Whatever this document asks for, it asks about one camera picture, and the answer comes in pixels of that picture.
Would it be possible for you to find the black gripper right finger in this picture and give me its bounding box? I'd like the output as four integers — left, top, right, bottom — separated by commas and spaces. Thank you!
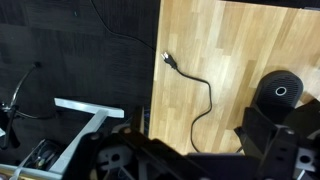
237, 108, 319, 180

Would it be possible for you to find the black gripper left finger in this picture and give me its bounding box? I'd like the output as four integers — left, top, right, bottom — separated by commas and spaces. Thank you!
64, 128, 200, 180

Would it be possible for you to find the black coffee machine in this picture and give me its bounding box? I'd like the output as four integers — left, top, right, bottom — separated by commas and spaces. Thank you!
250, 70, 304, 124

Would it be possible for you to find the black power cable with plug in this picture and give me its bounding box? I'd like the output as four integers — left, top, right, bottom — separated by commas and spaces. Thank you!
160, 51, 213, 154

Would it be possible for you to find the white desk leg frame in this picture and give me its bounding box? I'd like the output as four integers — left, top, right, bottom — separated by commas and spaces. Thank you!
0, 98, 124, 180

